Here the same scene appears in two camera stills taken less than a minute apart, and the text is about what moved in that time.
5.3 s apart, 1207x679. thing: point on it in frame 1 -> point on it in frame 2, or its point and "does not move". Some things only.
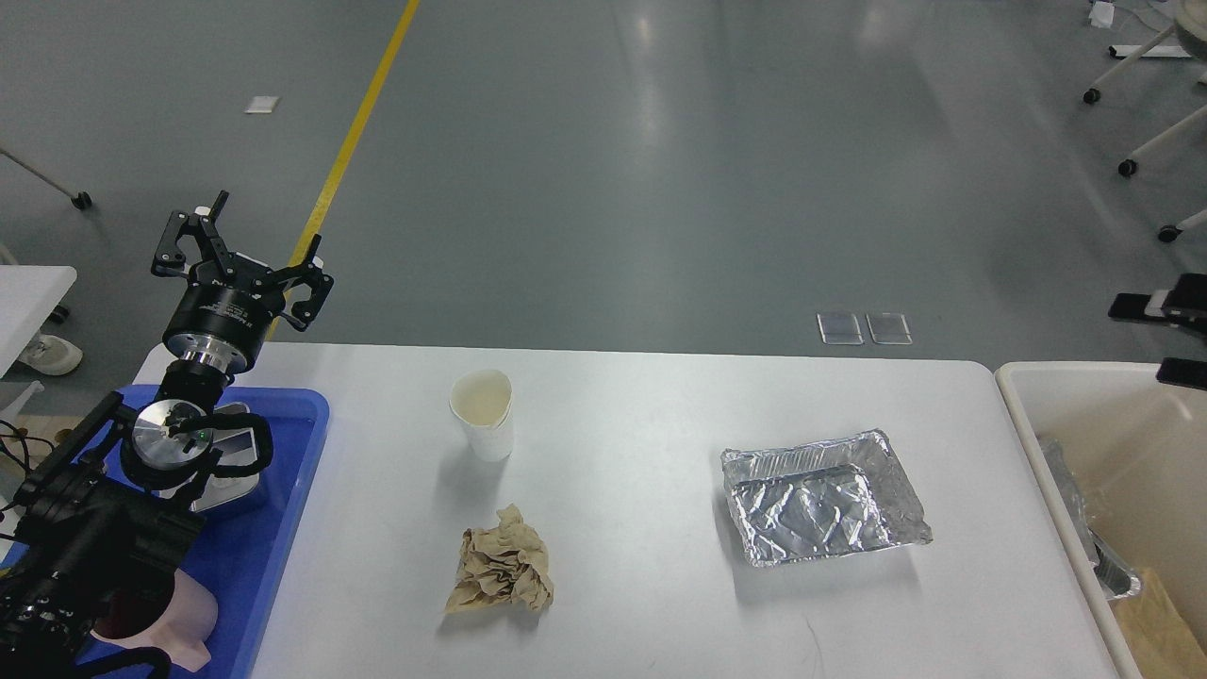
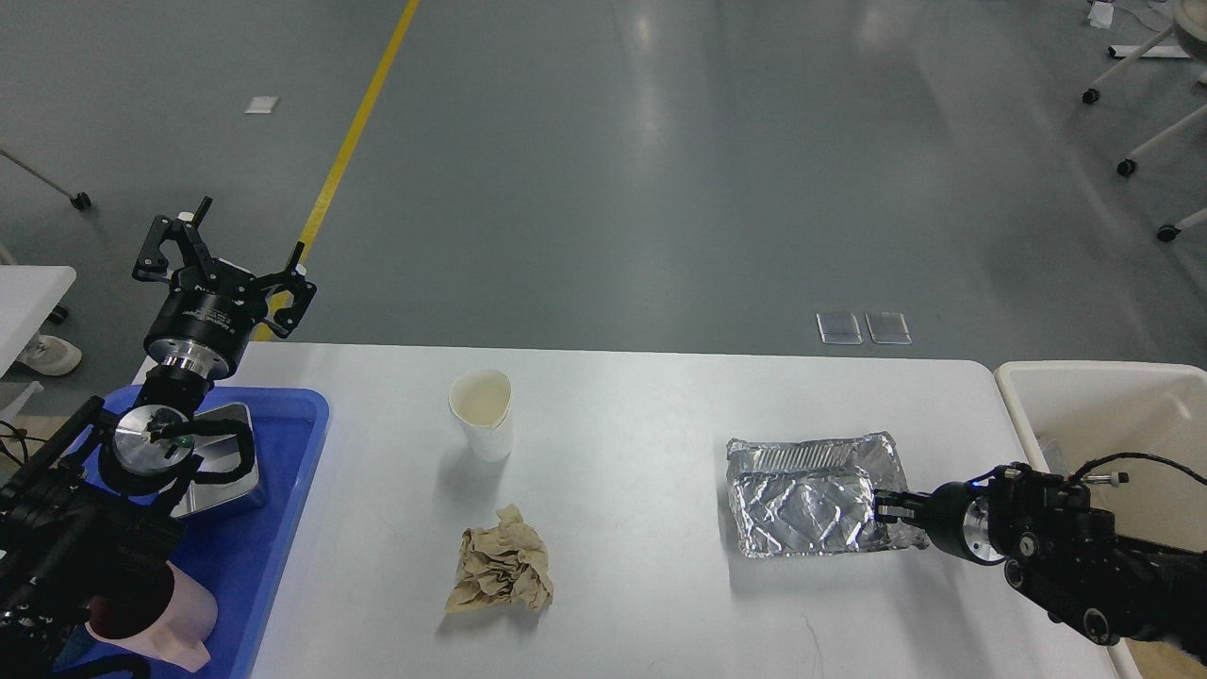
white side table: x=27 y=294 does not move
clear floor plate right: x=889 y=328 does not move
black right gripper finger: x=1183 y=304 -> x=956 y=516
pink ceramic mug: x=183 y=632 does not move
